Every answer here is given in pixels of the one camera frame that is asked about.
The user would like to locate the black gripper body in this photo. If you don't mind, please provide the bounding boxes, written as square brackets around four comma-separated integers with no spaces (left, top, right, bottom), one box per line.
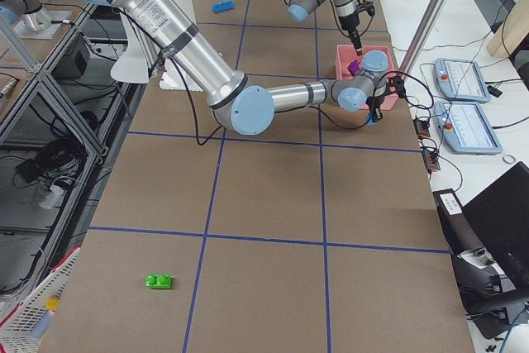
[369,96,385,116]
[341,13,360,37]

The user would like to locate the small blue block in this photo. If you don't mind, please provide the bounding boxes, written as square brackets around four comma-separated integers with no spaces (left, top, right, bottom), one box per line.
[366,115,377,126]

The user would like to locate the purple block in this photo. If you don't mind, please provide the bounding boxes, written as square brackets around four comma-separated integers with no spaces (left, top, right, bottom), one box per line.
[347,60,362,76]

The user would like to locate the pink plastic box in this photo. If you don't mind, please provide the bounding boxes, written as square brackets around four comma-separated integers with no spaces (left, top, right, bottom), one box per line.
[332,45,398,112]

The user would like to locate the far blue teach pendant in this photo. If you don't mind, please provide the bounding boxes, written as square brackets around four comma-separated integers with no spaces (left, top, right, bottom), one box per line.
[434,58,490,103]

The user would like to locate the blue teach pendant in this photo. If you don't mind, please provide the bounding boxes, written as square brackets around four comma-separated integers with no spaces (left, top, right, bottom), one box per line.
[434,101,503,155]
[434,58,490,103]

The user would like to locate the near blue teach pendant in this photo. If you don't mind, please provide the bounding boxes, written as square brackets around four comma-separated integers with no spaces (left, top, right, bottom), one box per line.
[434,101,503,155]

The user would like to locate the long blue four-stud block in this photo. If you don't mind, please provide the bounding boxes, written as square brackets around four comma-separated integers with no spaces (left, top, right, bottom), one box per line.
[212,0,235,14]

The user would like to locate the black laptop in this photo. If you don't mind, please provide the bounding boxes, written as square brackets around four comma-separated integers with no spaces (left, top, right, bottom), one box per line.
[433,162,528,339]

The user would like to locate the green block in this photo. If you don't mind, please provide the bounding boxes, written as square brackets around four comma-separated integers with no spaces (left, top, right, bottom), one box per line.
[145,274,173,290]

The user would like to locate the white plastic basket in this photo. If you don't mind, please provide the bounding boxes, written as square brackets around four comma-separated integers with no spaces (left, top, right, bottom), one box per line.
[1,245,80,352]

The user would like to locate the aluminium frame post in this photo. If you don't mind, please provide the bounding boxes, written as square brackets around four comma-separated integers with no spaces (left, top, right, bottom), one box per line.
[399,0,447,74]

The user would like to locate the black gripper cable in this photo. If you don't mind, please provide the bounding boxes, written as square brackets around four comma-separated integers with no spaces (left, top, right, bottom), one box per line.
[123,9,226,147]

